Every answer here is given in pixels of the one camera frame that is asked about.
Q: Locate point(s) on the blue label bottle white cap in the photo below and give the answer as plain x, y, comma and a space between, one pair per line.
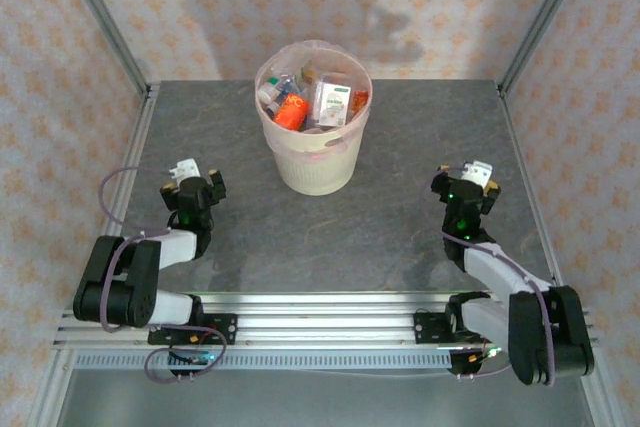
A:
267, 97

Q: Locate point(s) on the orange NFC juice bottle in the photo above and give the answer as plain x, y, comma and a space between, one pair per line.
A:
290, 112

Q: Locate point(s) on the yellow juice bottle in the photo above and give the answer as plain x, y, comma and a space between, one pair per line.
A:
360, 99

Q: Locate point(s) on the clear container white green label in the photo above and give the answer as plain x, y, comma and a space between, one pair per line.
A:
334, 102

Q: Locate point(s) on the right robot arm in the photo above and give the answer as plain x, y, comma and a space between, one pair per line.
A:
550, 337

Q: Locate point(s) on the white plastic bin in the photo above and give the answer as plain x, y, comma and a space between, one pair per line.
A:
320, 172

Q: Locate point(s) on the small circuit board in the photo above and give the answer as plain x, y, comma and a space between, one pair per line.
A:
492, 352
195, 358

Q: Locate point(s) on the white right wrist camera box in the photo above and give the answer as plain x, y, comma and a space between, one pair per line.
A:
477, 172

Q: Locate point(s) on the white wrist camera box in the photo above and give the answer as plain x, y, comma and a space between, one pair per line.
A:
477, 172
185, 169

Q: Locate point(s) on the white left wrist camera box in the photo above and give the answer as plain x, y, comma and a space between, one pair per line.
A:
185, 169

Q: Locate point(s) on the aluminium side rail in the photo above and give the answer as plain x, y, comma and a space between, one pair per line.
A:
508, 112
147, 102

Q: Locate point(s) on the aluminium front rail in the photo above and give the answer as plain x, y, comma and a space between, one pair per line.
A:
325, 327

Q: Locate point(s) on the aluminium frame post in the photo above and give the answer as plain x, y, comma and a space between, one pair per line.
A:
98, 2
551, 2

